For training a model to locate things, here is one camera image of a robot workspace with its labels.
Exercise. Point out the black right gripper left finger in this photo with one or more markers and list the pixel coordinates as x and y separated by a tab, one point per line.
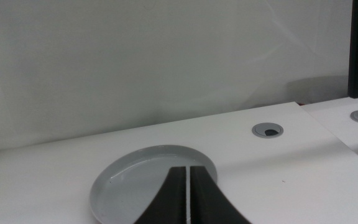
169	202

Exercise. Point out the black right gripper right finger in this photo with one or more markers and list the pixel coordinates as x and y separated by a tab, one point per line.
207	202

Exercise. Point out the grey shallow bowl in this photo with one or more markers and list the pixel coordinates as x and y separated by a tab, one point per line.
129	186

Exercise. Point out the white fabric backdrop curtain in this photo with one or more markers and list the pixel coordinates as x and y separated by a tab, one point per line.
135	62

